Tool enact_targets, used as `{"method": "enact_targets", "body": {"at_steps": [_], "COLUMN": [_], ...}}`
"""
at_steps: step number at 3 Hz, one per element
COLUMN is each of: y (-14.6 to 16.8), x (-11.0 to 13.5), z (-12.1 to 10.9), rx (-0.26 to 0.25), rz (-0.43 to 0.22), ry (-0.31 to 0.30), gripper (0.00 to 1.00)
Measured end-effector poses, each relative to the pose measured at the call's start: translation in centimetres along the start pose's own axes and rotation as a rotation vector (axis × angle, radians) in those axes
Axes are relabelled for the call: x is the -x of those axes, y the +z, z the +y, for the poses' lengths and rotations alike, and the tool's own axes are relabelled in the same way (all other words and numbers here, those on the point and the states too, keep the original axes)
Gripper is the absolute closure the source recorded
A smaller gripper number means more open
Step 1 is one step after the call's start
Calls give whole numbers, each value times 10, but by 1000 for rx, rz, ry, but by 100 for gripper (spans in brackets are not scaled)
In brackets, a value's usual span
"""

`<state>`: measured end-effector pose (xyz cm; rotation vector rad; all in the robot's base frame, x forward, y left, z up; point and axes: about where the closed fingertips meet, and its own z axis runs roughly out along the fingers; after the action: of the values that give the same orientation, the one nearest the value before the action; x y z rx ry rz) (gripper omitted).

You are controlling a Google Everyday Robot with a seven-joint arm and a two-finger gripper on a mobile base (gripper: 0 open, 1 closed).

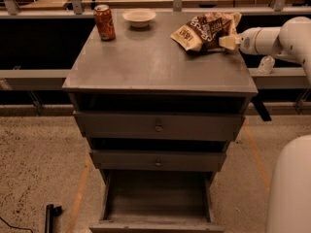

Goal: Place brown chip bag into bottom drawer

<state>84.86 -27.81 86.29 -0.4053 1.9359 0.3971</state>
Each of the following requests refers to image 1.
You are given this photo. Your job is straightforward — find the black floor cable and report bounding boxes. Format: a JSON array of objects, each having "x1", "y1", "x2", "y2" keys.
[{"x1": 0, "y1": 216, "x2": 35, "y2": 233}]

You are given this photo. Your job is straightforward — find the black floor stand post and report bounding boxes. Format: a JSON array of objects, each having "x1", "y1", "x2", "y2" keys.
[{"x1": 45, "y1": 204, "x2": 62, "y2": 233}]

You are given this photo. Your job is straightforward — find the grey metal railing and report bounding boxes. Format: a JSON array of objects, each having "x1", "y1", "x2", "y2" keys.
[{"x1": 0, "y1": 0, "x2": 311, "y2": 107}]

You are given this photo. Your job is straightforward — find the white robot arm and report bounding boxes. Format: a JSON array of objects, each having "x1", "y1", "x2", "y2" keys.
[{"x1": 219, "y1": 17, "x2": 311, "y2": 233}]

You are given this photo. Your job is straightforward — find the brown chip bag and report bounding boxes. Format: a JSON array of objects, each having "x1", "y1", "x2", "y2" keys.
[{"x1": 171, "y1": 12, "x2": 242, "y2": 52}]

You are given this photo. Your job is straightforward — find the grey middle drawer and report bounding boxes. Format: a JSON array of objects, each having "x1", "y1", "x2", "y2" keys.
[{"x1": 90, "y1": 150, "x2": 226, "y2": 172}]

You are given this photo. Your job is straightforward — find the grey open bottom drawer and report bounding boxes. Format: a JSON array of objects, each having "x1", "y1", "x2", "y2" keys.
[{"x1": 89, "y1": 170, "x2": 225, "y2": 233}]

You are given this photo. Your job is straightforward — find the grey wooden drawer cabinet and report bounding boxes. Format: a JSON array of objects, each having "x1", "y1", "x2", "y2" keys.
[{"x1": 62, "y1": 10, "x2": 259, "y2": 186}]

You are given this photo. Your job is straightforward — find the orange soda can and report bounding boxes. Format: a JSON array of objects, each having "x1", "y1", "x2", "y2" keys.
[{"x1": 94, "y1": 5, "x2": 116, "y2": 41}]

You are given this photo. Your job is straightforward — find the grey top drawer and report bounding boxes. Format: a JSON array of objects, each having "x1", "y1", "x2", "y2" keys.
[{"x1": 74, "y1": 111, "x2": 245, "y2": 141}]

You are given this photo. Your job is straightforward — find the white paper bowl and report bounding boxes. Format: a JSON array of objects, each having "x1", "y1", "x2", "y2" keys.
[{"x1": 122, "y1": 9, "x2": 156, "y2": 28}]

